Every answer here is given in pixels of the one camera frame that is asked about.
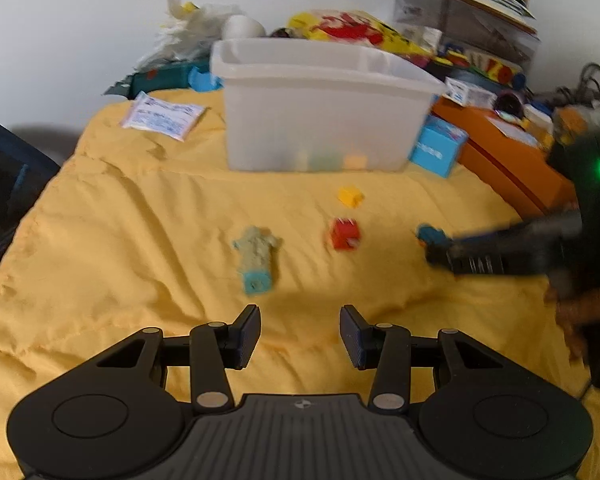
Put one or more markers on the white paper packet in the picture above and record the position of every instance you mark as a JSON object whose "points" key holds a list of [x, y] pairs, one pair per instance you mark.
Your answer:
{"points": [[162, 116]]}

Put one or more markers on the dark green box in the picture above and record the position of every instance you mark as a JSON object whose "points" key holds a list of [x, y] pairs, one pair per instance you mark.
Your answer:
{"points": [[155, 80]]}

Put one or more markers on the yellow blanket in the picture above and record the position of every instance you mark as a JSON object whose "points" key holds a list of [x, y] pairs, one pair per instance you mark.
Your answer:
{"points": [[130, 240]]}

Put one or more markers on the teal orange toy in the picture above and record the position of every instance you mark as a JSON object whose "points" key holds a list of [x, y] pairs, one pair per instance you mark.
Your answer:
{"points": [[431, 234]]}

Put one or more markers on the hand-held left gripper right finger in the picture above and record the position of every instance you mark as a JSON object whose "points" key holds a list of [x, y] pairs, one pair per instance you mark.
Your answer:
{"points": [[349, 332]]}

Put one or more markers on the yellow brick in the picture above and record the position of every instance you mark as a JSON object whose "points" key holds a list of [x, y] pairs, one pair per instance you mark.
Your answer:
{"points": [[351, 197]]}

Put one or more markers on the colourful toy box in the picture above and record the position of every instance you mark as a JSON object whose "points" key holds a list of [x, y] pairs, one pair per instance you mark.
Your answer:
{"points": [[480, 62]]}

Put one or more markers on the yellow red printed bag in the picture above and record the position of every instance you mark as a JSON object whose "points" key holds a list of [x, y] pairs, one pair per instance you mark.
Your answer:
{"points": [[350, 27]]}

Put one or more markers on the white plastic bin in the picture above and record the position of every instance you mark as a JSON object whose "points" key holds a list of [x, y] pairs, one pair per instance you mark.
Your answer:
{"points": [[320, 105]]}

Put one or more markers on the white plastic bag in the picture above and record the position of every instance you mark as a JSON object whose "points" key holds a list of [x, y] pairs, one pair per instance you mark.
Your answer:
{"points": [[190, 30]]}

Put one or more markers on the person's right hand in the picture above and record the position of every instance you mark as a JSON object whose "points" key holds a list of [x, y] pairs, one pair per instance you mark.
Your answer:
{"points": [[585, 310]]}

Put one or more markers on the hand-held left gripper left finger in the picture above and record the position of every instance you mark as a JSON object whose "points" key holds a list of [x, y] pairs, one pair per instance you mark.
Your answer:
{"points": [[251, 332]]}

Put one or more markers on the light blue box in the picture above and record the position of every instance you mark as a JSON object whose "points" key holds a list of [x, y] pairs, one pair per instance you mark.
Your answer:
{"points": [[437, 147]]}

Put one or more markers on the red brick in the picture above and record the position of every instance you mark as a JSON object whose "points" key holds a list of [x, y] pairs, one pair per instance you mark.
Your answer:
{"points": [[344, 234]]}

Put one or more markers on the grey green toy figure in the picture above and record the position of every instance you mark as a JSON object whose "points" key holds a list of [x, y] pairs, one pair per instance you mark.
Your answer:
{"points": [[256, 260]]}

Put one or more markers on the dark blue bag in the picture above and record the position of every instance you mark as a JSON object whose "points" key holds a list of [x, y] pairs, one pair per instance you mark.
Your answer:
{"points": [[5, 185]]}

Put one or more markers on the orange box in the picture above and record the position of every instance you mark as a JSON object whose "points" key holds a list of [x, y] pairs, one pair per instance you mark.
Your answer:
{"points": [[505, 160]]}

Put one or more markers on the black blue round bag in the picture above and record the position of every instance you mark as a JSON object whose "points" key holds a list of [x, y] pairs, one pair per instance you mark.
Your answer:
{"points": [[285, 34]]}

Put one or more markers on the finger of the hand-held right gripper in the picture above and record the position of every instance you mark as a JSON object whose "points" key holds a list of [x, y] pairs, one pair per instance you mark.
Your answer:
{"points": [[480, 262], [500, 235]]}

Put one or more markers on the small white carton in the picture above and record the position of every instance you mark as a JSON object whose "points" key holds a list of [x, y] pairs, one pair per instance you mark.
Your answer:
{"points": [[467, 92]]}

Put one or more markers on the white cup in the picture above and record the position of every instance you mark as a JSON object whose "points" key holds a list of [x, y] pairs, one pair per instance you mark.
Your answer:
{"points": [[242, 27]]}

